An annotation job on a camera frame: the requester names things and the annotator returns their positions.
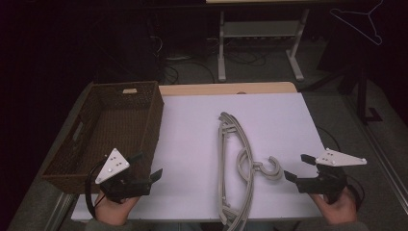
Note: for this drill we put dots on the white sheet mat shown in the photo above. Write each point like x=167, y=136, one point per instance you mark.
x=192, y=144

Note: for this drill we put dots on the black floor stand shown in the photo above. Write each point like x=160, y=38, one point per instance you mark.
x=362, y=96

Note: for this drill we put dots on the white metal desk frame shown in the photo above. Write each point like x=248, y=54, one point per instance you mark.
x=260, y=29

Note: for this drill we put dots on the metal floor rail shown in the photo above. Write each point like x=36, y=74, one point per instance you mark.
x=385, y=160

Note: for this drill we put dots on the person's right hand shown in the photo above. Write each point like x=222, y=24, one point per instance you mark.
x=340, y=213

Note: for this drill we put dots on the person's left hand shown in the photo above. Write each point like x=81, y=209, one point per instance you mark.
x=112, y=211

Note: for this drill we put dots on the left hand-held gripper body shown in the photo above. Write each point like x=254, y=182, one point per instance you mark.
x=112, y=165

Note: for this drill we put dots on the brown woven basket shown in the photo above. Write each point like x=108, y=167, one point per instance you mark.
x=118, y=128

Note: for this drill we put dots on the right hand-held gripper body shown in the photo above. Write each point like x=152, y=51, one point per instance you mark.
x=330, y=183

